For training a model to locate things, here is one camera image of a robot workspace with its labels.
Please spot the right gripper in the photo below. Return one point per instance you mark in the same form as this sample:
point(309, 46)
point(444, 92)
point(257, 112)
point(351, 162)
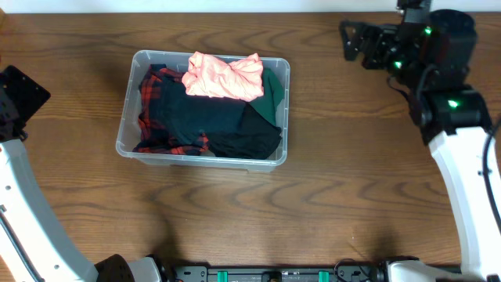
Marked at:
point(391, 38)

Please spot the green garment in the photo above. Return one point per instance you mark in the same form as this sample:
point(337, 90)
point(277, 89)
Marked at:
point(267, 104)

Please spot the black cloth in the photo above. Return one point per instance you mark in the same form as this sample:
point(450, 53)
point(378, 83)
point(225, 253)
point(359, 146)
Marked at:
point(255, 138)

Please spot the pink garment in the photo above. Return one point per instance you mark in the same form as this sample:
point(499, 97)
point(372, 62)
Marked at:
point(212, 77)

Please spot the dark navy garment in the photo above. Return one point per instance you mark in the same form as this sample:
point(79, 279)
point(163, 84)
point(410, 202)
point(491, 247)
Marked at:
point(190, 116)

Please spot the red navy plaid shirt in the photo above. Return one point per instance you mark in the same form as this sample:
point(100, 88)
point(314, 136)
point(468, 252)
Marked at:
point(155, 137)

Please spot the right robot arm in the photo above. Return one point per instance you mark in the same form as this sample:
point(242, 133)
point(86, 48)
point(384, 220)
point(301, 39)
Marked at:
point(427, 59)

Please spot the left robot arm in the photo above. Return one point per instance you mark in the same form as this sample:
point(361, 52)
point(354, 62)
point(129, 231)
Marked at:
point(34, 245)

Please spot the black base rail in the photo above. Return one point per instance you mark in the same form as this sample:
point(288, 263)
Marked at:
point(344, 270)

